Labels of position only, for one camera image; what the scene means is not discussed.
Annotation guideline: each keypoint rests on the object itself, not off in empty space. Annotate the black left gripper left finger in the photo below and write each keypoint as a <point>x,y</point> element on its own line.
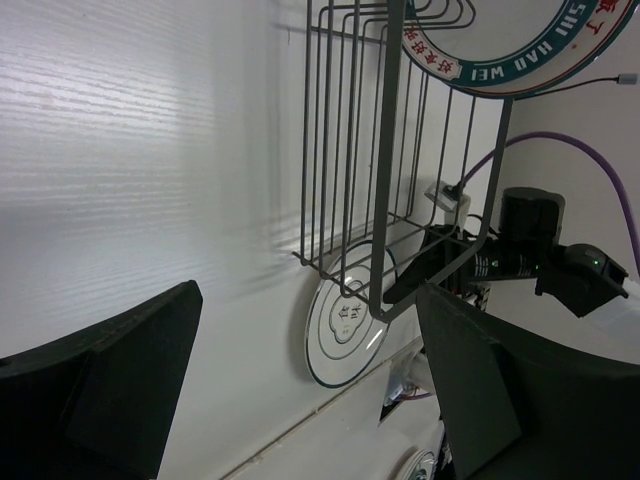
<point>99,403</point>

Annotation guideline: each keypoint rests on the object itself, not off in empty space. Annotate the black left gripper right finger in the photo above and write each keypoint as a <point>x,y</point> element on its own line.
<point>516,405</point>

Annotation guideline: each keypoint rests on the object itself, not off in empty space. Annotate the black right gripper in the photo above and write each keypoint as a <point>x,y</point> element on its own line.
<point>496,260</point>

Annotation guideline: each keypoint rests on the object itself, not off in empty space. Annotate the grey rimmed white plate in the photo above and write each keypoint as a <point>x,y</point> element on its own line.
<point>342,337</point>

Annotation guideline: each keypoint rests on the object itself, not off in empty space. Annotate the orange sunburst pattern plate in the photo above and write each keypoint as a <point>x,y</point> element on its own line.
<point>582,33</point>

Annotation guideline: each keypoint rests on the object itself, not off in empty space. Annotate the green rimmed white plate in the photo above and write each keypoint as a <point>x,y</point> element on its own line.
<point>470,44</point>

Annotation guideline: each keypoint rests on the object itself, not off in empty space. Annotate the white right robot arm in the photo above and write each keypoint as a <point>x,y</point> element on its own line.
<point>582,277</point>

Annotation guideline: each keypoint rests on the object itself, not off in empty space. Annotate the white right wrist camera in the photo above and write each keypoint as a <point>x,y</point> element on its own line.
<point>454,204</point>

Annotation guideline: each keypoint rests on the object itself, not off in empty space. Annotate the metal wire dish rack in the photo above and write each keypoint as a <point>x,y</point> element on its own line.
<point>377,131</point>

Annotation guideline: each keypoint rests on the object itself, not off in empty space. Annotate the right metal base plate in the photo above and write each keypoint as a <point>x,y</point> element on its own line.
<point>421,465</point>

